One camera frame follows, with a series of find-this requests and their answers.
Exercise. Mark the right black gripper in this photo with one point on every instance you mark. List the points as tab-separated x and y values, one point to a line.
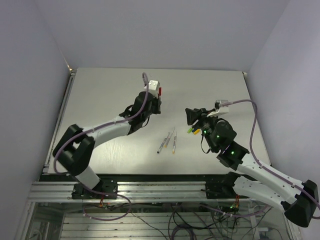
200	114

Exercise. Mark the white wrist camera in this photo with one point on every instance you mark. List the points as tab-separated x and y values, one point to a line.
220	108
152	86

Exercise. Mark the dark blue pen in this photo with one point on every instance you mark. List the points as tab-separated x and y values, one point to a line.
163	143

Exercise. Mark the orange pen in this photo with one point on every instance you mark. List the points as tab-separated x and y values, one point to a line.
169	137

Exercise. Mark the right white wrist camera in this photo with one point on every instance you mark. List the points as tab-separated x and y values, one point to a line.
220	108

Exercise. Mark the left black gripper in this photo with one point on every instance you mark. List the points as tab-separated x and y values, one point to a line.
157	102

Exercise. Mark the yellow pen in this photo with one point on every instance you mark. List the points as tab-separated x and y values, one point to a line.
174	143

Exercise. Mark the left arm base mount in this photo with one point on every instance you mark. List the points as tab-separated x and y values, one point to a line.
107	189

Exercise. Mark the aluminium frame rail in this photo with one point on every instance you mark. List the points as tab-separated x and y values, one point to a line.
148	192

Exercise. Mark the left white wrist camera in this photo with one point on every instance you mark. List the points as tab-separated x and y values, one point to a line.
152	86

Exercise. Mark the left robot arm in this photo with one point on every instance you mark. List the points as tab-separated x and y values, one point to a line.
75	148

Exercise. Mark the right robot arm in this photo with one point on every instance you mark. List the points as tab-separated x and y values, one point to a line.
298	200

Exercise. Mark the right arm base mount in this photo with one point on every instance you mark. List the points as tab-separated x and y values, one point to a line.
221	186

